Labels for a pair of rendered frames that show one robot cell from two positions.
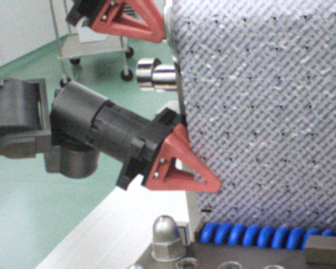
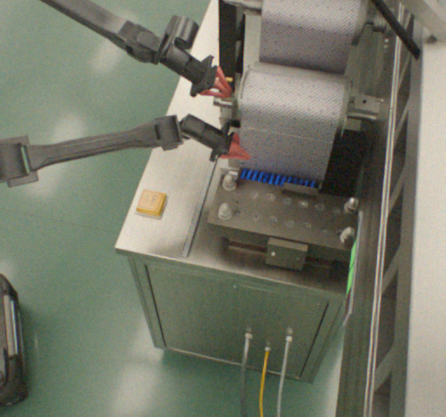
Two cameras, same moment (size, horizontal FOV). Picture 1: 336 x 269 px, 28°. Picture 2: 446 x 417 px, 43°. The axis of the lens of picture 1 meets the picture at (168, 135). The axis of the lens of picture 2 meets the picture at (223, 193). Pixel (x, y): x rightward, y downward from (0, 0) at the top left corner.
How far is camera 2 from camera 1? 0.94 m
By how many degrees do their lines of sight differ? 37
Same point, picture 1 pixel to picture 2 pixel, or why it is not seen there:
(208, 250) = (244, 184)
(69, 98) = (190, 126)
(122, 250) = (189, 147)
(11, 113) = (168, 137)
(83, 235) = not seen: hidden behind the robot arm
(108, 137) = (206, 142)
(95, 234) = not seen: hidden behind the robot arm
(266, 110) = (273, 140)
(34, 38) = not seen: outside the picture
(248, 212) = (260, 166)
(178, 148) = (235, 148)
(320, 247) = (287, 190)
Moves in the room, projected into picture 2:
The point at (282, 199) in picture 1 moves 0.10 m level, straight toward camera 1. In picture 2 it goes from (273, 164) to (277, 195)
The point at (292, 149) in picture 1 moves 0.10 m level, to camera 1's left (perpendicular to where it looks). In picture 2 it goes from (280, 152) to (244, 158)
